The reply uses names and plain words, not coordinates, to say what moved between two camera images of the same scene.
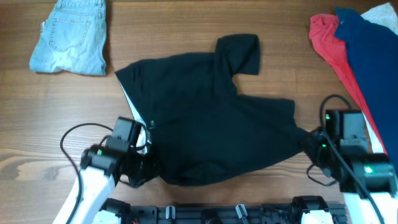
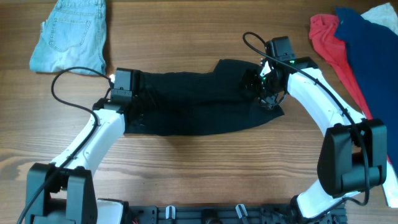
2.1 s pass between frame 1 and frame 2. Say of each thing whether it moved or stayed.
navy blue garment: stayed
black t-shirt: moved
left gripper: moved
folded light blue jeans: stayed
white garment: stayed
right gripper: moved
